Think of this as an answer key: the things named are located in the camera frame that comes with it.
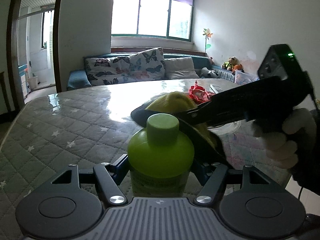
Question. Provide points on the blue white cabinet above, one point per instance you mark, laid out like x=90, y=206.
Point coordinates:
x=23, y=74

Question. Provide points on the small flat box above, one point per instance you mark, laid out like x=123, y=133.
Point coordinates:
x=215, y=89

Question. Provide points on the colourful pinwheel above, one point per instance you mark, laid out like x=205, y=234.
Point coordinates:
x=207, y=35

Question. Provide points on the green plastic bottle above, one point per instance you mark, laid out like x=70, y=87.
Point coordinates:
x=160, y=158

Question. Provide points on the yellow grey cleaning cloth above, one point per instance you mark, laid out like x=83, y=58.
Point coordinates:
x=208, y=146

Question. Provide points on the grey quilted star tablecloth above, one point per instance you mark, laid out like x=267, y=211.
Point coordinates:
x=86, y=127

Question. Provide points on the right hand white glove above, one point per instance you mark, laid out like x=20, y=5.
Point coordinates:
x=283, y=140

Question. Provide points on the white cushion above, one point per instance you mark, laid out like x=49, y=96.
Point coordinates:
x=180, y=68

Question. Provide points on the teal sofa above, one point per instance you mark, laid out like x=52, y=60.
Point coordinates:
x=78, y=78

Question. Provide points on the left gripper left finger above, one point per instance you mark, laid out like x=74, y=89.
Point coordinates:
x=107, y=179

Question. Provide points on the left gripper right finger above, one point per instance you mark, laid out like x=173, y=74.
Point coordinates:
x=212, y=177

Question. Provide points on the large butterfly print pillow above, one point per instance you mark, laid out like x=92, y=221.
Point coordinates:
x=108, y=71

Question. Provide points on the clear plastic storage box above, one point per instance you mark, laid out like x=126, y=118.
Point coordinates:
x=242, y=78

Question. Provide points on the plush teddy bear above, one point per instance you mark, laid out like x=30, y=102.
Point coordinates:
x=233, y=65

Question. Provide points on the red plastic bag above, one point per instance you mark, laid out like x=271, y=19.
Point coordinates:
x=199, y=94

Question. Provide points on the white bucket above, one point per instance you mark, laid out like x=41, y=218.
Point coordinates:
x=33, y=82

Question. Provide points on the round induction cooktop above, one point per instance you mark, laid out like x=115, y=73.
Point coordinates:
x=225, y=129

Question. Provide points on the black white plush toy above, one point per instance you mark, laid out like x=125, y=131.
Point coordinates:
x=206, y=73

